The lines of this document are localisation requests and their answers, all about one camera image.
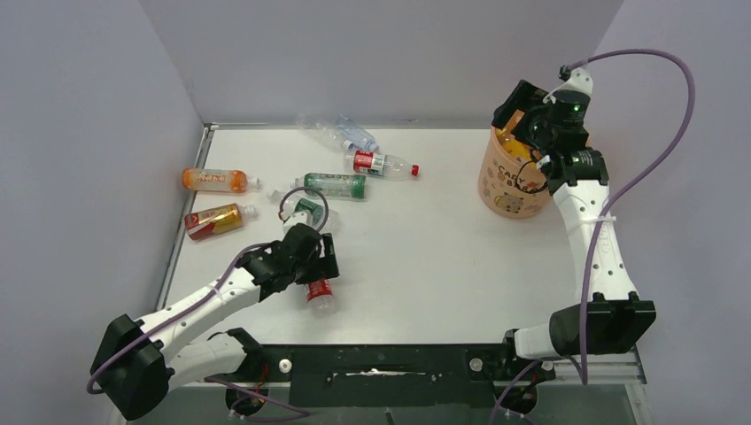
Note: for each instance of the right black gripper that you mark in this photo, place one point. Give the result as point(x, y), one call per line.
point(523, 98)

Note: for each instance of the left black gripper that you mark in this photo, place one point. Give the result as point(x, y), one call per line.
point(323, 267)

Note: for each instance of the dark green label bottle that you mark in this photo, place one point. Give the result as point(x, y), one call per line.
point(311, 210)

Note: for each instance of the red white label bottle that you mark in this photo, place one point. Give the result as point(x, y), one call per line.
point(320, 298)

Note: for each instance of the yellow juice bottle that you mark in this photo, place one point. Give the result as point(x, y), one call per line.
point(515, 149)

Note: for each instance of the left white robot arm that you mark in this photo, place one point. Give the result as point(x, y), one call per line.
point(139, 361)

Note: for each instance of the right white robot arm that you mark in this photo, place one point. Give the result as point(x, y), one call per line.
point(610, 316)

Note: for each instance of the orange cartoon plastic bin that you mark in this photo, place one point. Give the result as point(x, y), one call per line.
point(508, 188)

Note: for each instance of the red gold drink bottle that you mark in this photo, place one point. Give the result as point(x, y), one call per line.
point(217, 221)

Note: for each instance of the red cap clear bottle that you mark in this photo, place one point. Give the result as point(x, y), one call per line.
point(380, 165)

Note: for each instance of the crushed clear bottle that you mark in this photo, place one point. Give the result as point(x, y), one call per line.
point(323, 132)

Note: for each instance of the blue pattern clear bottle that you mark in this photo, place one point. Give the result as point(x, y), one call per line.
point(357, 136)

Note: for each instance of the orange drink bottle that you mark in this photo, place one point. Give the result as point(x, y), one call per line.
point(218, 180)

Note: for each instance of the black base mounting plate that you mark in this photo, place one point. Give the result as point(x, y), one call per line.
point(403, 375)

